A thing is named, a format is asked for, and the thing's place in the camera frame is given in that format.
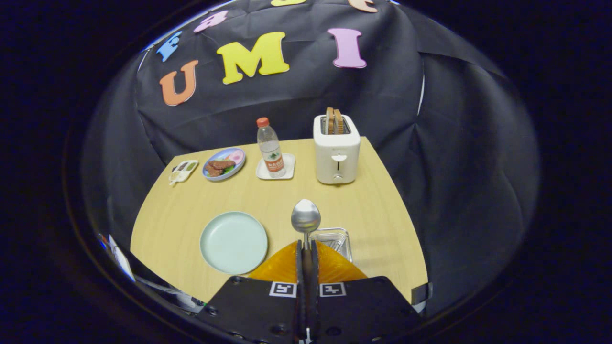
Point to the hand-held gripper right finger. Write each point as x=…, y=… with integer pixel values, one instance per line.
x=314, y=267

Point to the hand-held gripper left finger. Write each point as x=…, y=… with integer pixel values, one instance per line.
x=299, y=267

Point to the metal spoon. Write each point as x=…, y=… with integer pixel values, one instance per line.
x=306, y=217

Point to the clear ribbed container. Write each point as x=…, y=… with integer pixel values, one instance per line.
x=342, y=236

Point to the pale green plate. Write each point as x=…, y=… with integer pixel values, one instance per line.
x=233, y=243

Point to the white square coaster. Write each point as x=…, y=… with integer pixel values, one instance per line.
x=288, y=167

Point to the white toaster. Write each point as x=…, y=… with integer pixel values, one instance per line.
x=337, y=153

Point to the blue plate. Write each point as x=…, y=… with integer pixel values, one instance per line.
x=238, y=167

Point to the clear water bottle red cap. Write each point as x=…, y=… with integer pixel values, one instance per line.
x=271, y=150

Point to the pink ham slice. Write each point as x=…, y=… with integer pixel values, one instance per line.
x=236, y=156

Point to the brown meat patty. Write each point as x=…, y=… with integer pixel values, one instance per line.
x=213, y=171
x=222, y=164

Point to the brown toast slice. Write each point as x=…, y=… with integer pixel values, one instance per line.
x=329, y=120
x=338, y=122

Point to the white sauce dish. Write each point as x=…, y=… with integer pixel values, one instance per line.
x=184, y=171

